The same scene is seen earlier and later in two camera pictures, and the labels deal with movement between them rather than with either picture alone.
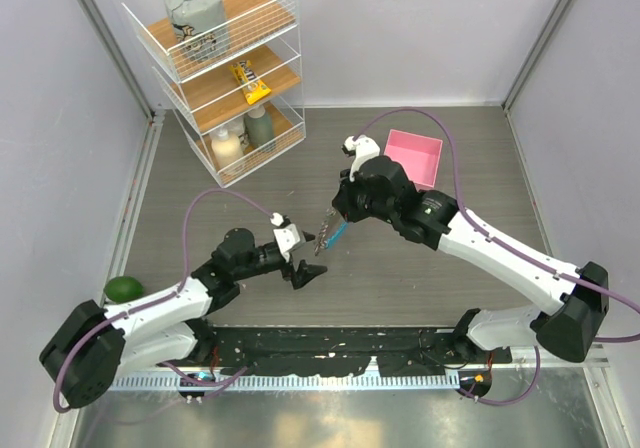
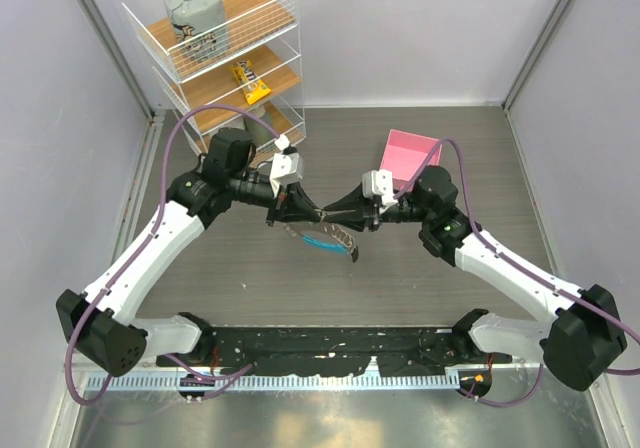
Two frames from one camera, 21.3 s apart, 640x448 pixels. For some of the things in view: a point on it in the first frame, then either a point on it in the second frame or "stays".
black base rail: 325,351 stays
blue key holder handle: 332,239 → 337,249
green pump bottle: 259,126 stays
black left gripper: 304,271 → 293,204
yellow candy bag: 254,89 stays
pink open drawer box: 419,156 stays
